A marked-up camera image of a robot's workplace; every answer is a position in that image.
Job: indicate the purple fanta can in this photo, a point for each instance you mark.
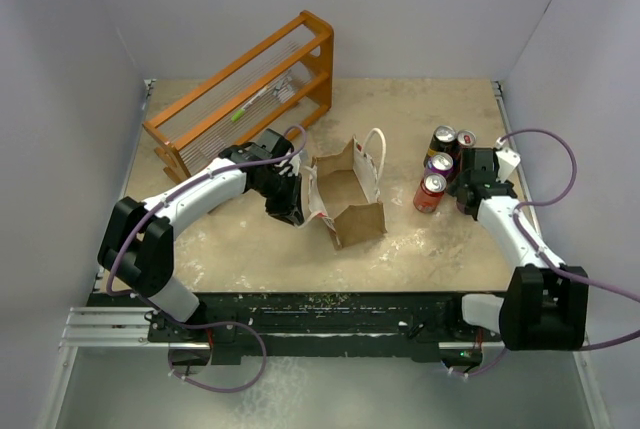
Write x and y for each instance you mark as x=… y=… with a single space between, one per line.
x=440 y=163

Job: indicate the silver blue red can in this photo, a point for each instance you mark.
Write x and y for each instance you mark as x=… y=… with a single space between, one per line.
x=465 y=139

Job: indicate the red coke can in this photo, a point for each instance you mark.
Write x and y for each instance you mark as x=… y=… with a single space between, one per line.
x=429 y=192

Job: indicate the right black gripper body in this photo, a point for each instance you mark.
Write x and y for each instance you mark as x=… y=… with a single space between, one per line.
x=456 y=186

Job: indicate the dark black soda can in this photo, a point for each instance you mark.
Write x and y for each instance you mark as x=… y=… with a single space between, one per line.
x=443 y=140

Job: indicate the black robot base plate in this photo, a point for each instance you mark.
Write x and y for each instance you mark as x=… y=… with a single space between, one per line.
x=420 y=326

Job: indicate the aluminium frame rail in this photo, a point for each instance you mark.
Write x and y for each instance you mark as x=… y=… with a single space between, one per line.
x=109 y=320

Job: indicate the watermelon print canvas bag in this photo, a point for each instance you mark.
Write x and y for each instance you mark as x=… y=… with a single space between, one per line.
x=343 y=190

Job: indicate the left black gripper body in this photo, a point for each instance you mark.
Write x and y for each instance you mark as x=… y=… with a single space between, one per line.
x=281 y=192

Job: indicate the orange wooden wire rack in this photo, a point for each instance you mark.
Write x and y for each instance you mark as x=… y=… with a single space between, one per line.
x=287 y=75

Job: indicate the green capped marker pen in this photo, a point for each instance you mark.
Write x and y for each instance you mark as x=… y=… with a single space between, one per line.
x=239 y=113

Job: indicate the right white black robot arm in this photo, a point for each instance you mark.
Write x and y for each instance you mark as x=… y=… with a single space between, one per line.
x=542 y=308

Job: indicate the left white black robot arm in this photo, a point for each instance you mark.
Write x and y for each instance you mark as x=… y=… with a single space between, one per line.
x=137 y=249

